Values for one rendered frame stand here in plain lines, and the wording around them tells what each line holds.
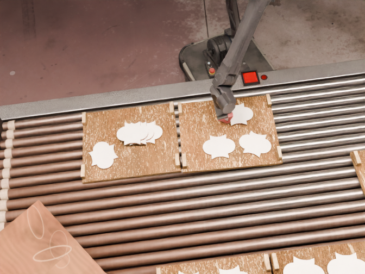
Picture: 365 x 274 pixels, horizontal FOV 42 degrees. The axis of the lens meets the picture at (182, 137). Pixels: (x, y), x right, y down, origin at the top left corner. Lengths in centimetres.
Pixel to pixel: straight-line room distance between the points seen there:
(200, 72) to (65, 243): 172
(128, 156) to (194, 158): 28
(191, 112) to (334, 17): 208
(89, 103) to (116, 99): 12
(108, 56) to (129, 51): 16
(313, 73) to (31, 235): 141
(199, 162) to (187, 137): 13
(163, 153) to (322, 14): 227
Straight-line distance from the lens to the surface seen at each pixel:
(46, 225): 183
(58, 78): 362
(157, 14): 390
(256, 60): 322
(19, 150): 218
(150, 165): 197
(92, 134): 210
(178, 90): 220
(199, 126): 205
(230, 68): 184
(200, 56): 323
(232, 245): 183
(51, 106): 227
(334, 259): 184
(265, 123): 207
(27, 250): 182
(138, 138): 201
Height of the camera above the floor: 264
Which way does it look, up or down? 57 degrees down
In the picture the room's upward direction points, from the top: 7 degrees counter-clockwise
